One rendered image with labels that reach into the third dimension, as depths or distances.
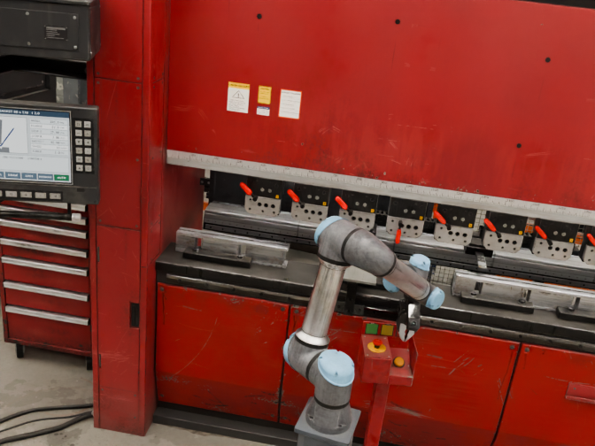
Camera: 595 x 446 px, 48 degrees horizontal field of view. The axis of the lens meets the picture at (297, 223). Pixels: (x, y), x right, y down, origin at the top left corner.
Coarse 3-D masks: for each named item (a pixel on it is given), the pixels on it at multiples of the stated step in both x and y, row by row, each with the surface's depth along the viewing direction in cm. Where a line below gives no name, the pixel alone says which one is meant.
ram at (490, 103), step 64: (192, 0) 256; (256, 0) 253; (320, 0) 250; (384, 0) 246; (448, 0) 243; (512, 0) 240; (192, 64) 266; (256, 64) 262; (320, 64) 258; (384, 64) 254; (448, 64) 251; (512, 64) 248; (576, 64) 244; (192, 128) 276; (256, 128) 272; (320, 128) 268; (384, 128) 264; (448, 128) 260; (512, 128) 256; (576, 128) 253; (384, 192) 273; (512, 192) 265; (576, 192) 262
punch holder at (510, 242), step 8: (488, 216) 272; (496, 216) 270; (504, 216) 269; (512, 216) 269; (520, 216) 268; (496, 224) 271; (504, 224) 271; (512, 224) 270; (520, 224) 270; (488, 232) 272; (504, 232) 272; (512, 232) 271; (488, 240) 274; (496, 240) 273; (504, 240) 273; (512, 240) 272; (520, 240) 272; (488, 248) 275; (496, 248) 274; (504, 248) 274; (512, 248) 273; (520, 248) 273
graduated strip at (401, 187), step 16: (192, 160) 281; (208, 160) 280; (224, 160) 279; (240, 160) 278; (304, 176) 276; (320, 176) 275; (336, 176) 274; (352, 176) 273; (416, 192) 271; (432, 192) 270; (448, 192) 269; (464, 192) 268; (528, 208) 267; (544, 208) 266; (560, 208) 265
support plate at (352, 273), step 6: (348, 270) 271; (354, 270) 271; (360, 270) 272; (348, 276) 266; (354, 276) 266; (360, 276) 267; (366, 276) 267; (372, 276) 268; (360, 282) 263; (366, 282) 263; (372, 282) 263
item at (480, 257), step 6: (474, 240) 304; (480, 240) 305; (468, 246) 300; (474, 246) 300; (480, 246) 300; (468, 252) 301; (474, 252) 300; (480, 252) 299; (486, 252) 300; (492, 252) 299; (480, 258) 293; (480, 264) 288
